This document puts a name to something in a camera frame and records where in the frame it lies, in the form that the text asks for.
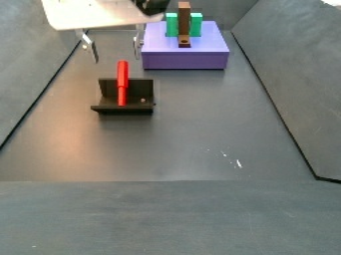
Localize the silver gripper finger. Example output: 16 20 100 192
133 24 146 60
76 29 99 62

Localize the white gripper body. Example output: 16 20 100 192
41 0 164 31

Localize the brown L-shaped block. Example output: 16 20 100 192
178 1 190 48

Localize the purple base board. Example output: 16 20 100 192
142 21 228 70

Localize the green block left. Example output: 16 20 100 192
166 13 178 37

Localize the green block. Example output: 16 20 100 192
166 13 178 37
188 13 202 37

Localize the green block right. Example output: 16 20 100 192
188 13 202 37

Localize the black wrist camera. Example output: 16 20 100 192
135 0 171 16

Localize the black angle bracket holder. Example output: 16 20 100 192
91 78 155 115

